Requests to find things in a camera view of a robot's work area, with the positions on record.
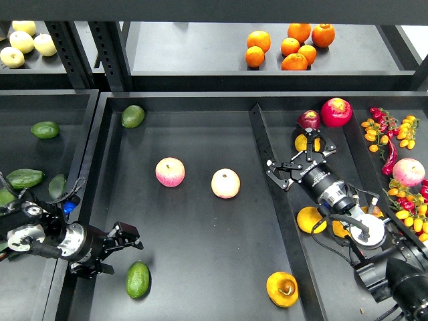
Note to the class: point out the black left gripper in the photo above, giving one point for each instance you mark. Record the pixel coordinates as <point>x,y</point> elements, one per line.
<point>87,247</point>

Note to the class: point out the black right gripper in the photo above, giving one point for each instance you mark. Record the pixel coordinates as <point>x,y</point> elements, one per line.
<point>309,169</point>

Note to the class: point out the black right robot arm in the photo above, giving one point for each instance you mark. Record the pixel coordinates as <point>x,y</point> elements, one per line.
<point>387,260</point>

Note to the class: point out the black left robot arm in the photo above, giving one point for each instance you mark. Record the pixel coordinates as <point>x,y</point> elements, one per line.
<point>32,226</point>

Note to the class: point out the yellow pear right tray left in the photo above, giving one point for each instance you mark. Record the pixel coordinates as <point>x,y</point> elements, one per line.
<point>307,218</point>

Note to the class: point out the yellow pear tray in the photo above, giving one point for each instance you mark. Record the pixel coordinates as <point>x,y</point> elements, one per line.
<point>339,230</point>
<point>374,210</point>
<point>307,218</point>

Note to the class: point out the yellow pear right tray middle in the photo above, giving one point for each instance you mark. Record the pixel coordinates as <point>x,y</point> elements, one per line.
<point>339,230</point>

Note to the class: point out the dark green long avocado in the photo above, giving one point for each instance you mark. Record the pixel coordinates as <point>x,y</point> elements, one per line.
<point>25,178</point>

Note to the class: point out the dark avocado left edge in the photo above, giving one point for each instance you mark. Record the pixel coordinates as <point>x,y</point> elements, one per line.
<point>6,197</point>

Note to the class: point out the green avocado left tray top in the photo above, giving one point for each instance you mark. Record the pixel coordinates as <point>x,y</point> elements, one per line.
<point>45,129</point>

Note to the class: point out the green avocado tray corner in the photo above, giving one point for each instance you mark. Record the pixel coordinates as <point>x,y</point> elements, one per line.
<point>132,116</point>

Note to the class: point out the pale yellow pear front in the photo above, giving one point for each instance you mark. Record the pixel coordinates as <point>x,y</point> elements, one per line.
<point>12,57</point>

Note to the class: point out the pale yellow pear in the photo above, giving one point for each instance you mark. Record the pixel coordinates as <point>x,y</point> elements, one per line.
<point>12,57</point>
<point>22,41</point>
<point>27,26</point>
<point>44,44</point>

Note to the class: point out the pale yellow pear right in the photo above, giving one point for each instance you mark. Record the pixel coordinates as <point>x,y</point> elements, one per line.
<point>44,44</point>

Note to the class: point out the pale yellow pear middle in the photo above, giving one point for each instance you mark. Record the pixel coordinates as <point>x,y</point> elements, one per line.
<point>22,41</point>

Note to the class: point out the pale yellow pear top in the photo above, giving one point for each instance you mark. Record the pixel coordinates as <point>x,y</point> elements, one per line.
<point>27,26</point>

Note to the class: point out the dark red apple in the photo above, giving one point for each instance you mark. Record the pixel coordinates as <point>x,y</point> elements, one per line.
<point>309,119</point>

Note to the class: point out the bright red apple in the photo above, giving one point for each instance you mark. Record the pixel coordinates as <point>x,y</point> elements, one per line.
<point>336,112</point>

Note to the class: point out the pale pink apple centre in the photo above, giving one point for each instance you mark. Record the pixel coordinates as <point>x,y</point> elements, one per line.
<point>225,183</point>

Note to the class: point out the orange back front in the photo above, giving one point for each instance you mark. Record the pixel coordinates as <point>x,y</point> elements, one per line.
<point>294,61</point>

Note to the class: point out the orange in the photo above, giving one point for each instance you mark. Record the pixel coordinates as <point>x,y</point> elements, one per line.
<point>254,56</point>
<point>289,46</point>
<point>294,61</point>
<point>261,39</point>
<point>299,31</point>
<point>323,35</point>
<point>309,52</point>

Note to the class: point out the upper cherry tomato bunch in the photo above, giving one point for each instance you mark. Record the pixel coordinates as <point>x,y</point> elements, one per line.
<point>383,128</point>

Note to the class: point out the cherry tomato bunch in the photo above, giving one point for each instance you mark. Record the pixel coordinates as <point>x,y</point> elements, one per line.
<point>383,128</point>
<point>409,206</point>

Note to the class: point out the red chili pepper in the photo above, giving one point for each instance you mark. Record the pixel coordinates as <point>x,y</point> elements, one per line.
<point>387,169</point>

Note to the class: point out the orange back right lower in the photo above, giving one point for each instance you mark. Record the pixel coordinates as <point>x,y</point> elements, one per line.
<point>309,52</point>

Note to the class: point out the pink apple left centre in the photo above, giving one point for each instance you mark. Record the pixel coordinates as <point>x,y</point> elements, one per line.
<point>170,172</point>

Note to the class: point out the orange back left lower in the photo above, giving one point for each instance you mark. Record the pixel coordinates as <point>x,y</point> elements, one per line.
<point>254,56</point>

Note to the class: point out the orange back centre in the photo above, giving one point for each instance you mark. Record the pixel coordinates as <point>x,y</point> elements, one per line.
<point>289,46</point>

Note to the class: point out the black centre tray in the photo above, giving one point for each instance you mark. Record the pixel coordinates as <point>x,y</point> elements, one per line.
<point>209,258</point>

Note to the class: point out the pink apple far right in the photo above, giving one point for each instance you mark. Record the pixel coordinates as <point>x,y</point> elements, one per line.
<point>408,172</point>

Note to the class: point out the orange back left upper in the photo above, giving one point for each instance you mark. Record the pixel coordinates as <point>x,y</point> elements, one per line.
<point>261,39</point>

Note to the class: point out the orange back top right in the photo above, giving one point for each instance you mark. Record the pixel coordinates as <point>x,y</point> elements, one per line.
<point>323,35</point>

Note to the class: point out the orange back top middle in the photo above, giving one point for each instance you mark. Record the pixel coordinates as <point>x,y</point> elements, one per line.
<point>299,31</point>

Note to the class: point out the lower cherry tomato bunch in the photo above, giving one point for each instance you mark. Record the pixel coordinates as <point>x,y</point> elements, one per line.
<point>409,206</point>

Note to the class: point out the black tray divider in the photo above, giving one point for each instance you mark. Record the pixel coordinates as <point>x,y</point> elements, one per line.
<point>313,308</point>

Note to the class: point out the dark avocado by tray wall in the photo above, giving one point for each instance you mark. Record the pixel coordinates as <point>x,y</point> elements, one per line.
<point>57,187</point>

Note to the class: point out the black metal shelf frame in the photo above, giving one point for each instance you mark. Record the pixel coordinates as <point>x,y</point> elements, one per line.
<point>153,46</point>

